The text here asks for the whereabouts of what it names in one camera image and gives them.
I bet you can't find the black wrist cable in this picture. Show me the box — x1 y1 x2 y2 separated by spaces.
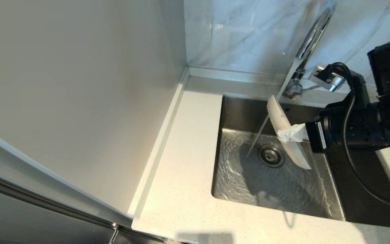
329 62 390 209

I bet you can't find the white tall side panel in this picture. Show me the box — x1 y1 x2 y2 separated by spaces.
0 0 189 219

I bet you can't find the metal appliance handle bar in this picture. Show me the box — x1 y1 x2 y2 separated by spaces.
0 169 119 244

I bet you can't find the white ribbed plate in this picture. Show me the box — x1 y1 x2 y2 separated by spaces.
267 95 312 170

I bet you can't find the stainless steel sink basin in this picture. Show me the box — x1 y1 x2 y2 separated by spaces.
211 95 390 229

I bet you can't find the round metal drain strainer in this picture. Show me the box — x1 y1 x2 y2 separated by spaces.
258 144 286 168

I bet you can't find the chrome gooseneck kitchen faucet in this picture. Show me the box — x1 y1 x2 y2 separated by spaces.
282 0 338 100

